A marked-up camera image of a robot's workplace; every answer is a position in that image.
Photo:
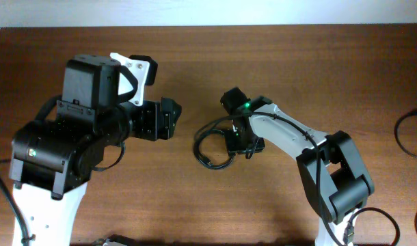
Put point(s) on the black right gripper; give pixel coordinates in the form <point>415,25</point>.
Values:
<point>240,146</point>

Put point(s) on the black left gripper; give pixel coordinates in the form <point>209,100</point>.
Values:
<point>160,121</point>

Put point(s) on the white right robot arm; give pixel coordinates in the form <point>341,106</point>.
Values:
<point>335,179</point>

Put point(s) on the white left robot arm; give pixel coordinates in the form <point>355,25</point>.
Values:
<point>54,155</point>

